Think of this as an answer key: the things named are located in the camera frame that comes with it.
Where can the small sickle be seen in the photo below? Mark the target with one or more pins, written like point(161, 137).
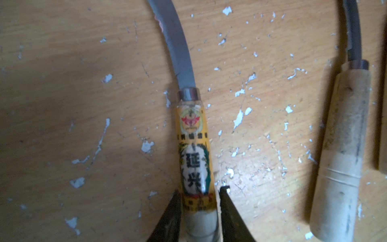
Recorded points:
point(383, 135)
point(333, 213)
point(198, 197)

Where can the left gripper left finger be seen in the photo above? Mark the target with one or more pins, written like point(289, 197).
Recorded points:
point(168, 227)

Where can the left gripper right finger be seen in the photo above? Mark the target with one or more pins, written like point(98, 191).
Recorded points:
point(233, 227)

